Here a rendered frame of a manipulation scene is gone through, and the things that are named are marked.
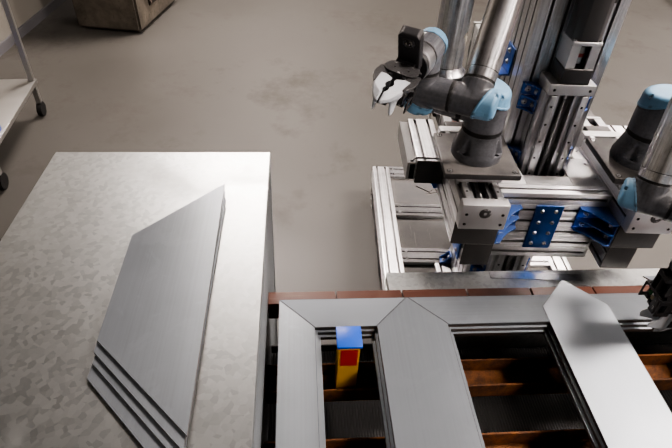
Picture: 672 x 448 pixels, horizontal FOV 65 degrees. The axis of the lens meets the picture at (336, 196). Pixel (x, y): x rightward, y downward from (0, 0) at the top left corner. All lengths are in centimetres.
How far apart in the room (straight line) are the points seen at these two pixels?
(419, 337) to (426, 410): 19
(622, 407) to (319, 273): 160
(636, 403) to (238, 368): 89
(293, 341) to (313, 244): 149
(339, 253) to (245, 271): 156
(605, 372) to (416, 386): 45
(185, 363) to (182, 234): 35
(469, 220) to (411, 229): 106
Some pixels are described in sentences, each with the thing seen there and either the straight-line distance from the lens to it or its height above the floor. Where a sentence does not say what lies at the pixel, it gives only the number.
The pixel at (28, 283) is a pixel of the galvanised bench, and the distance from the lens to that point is 131.
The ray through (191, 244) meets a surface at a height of 107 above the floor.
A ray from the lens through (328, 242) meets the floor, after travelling 279.
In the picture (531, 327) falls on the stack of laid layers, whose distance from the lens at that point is 148.
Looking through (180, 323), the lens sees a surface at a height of 107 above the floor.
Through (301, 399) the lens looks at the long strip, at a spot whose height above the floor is 85.
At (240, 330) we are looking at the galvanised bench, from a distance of 110.
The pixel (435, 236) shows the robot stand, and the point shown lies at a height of 21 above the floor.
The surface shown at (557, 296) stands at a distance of 157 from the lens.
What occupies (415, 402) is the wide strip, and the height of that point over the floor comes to 85.
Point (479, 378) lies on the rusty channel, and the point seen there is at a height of 68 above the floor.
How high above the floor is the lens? 192
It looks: 38 degrees down
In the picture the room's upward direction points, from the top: 3 degrees clockwise
